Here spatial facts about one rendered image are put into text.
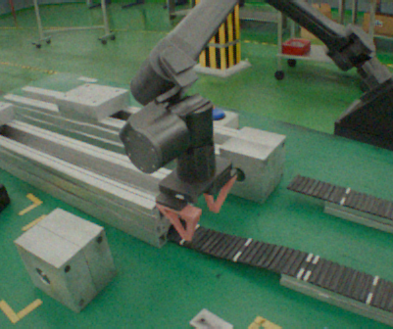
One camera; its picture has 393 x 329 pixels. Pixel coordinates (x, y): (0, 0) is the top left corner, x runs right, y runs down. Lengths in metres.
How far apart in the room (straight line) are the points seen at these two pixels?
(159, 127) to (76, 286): 0.25
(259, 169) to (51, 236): 0.36
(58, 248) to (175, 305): 0.18
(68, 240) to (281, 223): 0.35
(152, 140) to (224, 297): 0.25
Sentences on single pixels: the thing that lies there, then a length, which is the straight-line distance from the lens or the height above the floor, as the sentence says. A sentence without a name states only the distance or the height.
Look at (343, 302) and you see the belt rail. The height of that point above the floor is 0.79.
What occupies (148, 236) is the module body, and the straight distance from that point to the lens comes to 0.62.
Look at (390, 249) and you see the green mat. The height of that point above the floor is 0.78.
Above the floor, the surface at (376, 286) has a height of 0.81.
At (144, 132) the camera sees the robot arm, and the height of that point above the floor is 1.02.
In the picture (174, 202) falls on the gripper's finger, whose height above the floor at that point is 0.89.
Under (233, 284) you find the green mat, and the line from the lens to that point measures 0.56.
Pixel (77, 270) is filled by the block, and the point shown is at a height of 0.85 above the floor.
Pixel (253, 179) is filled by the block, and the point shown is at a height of 0.83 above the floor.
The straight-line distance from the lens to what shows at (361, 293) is 0.52.
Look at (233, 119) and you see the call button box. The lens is 0.89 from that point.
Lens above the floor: 1.20
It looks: 32 degrees down
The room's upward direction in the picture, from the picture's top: 5 degrees counter-clockwise
